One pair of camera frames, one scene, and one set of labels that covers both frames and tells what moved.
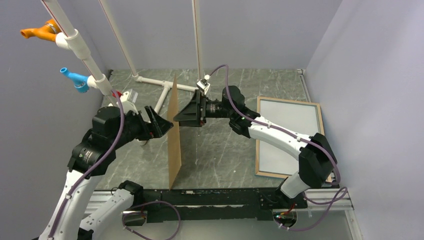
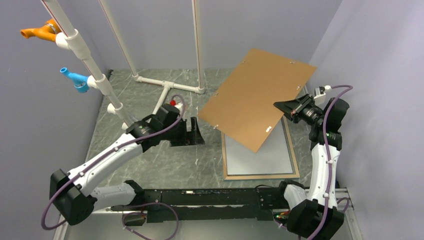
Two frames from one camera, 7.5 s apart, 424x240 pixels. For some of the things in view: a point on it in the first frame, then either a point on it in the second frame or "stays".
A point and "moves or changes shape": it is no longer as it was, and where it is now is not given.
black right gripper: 191,116 -> 290,107
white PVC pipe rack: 71,39 stays
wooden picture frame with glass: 303,119 moves or changes shape
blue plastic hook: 80,82 stays
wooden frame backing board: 174,151 -> 243,107
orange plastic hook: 47,31 stays
